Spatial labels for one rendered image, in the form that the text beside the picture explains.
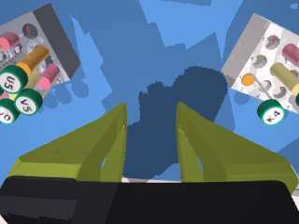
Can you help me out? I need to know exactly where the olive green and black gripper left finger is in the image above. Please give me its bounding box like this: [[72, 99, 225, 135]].
[[6, 103, 128, 182]]

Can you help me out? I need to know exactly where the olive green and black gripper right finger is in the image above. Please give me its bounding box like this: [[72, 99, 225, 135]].
[[176, 103, 299, 195]]

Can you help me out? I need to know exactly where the blue bench mat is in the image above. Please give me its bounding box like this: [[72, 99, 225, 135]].
[[0, 0, 299, 187]]

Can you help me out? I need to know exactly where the orange tube with green cap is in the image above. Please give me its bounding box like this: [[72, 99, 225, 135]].
[[0, 44, 50, 94]]

